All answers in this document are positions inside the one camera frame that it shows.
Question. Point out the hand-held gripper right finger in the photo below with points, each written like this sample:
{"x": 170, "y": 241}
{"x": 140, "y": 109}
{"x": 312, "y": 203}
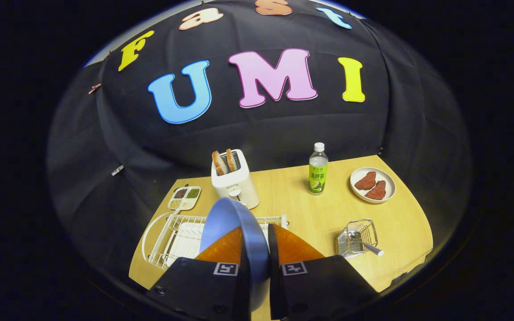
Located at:
{"x": 275, "y": 276}

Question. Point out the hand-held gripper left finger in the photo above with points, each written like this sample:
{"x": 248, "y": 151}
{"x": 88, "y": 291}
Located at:
{"x": 245, "y": 290}

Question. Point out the blue plate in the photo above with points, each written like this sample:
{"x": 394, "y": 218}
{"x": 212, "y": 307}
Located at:
{"x": 228, "y": 218}

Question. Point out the white divided seasoning dish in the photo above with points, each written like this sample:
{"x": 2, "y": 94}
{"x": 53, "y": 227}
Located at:
{"x": 185, "y": 198}

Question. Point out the white round meat dish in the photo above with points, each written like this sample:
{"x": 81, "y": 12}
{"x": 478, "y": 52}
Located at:
{"x": 388, "y": 180}

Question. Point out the white toaster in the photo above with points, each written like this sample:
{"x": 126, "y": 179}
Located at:
{"x": 237, "y": 185}

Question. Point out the green label drink bottle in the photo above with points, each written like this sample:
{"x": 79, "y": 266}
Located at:
{"x": 318, "y": 176}

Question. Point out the toasted bread slice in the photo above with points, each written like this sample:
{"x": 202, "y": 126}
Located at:
{"x": 231, "y": 159}
{"x": 219, "y": 163}

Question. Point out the red meat piece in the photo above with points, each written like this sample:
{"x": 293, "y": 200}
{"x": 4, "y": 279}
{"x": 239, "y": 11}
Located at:
{"x": 376, "y": 191}
{"x": 366, "y": 181}

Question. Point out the white clip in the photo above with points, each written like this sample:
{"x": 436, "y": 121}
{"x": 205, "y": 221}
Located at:
{"x": 117, "y": 170}

